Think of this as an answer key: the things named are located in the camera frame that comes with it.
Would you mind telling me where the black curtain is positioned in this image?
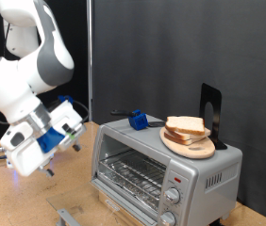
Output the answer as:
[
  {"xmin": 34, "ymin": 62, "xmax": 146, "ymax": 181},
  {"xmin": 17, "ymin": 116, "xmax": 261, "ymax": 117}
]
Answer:
[{"xmin": 0, "ymin": 0, "xmax": 91, "ymax": 144}]

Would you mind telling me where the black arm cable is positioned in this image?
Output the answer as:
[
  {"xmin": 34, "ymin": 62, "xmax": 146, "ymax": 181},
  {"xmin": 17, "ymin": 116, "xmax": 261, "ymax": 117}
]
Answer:
[{"xmin": 0, "ymin": 18, "xmax": 90, "ymax": 126}]

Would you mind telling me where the grey backdrop cloth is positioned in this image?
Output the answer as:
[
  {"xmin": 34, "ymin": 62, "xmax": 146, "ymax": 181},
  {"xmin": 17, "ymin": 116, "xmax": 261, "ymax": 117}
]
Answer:
[{"xmin": 91, "ymin": 0, "xmax": 266, "ymax": 225}]

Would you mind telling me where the glass oven door with handle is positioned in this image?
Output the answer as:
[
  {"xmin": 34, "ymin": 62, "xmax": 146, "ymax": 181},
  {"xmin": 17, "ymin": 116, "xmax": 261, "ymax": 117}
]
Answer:
[{"xmin": 46, "ymin": 179, "xmax": 159, "ymax": 226}]

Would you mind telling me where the wire oven rack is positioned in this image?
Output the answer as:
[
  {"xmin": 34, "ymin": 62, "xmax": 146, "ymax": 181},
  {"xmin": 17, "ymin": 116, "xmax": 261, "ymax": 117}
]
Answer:
[{"xmin": 98, "ymin": 150, "xmax": 168, "ymax": 202}]

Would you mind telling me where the silver toaster oven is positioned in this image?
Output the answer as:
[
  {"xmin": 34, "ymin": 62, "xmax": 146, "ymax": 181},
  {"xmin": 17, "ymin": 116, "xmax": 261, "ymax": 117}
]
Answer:
[{"xmin": 90, "ymin": 114, "xmax": 244, "ymax": 226}]

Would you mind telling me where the vertical metal pole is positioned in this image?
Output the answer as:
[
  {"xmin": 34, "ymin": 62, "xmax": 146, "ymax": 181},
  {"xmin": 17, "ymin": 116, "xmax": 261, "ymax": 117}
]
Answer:
[{"xmin": 86, "ymin": 0, "xmax": 94, "ymax": 122}]

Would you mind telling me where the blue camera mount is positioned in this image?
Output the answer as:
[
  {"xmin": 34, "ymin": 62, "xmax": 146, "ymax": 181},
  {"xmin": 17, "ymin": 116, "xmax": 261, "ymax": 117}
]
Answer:
[{"xmin": 37, "ymin": 126, "xmax": 66, "ymax": 154}]

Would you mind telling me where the metal spatula with blue block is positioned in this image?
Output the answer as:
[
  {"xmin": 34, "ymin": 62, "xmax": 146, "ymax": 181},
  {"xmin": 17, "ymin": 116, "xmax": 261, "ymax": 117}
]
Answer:
[{"xmin": 109, "ymin": 108, "xmax": 167, "ymax": 131}]

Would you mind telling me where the black metal bookend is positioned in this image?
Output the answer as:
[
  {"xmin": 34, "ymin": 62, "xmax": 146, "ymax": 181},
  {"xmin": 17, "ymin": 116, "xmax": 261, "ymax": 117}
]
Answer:
[{"xmin": 198, "ymin": 83, "xmax": 228, "ymax": 151}]

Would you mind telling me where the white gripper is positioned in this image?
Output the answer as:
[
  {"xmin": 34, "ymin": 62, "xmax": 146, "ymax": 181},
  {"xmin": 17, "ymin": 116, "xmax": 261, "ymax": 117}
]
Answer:
[{"xmin": 0, "ymin": 121, "xmax": 83, "ymax": 179}]

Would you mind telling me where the round wooden cutting board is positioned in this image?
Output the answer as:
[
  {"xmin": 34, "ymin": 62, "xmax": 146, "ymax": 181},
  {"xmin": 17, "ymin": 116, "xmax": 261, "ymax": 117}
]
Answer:
[{"xmin": 159, "ymin": 125, "xmax": 217, "ymax": 160}]

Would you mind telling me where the silver oven knob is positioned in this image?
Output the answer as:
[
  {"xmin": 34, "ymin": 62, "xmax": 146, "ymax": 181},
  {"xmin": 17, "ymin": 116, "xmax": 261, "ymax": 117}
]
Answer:
[
  {"xmin": 163, "ymin": 186, "xmax": 182, "ymax": 205},
  {"xmin": 158, "ymin": 210, "xmax": 177, "ymax": 226}
]

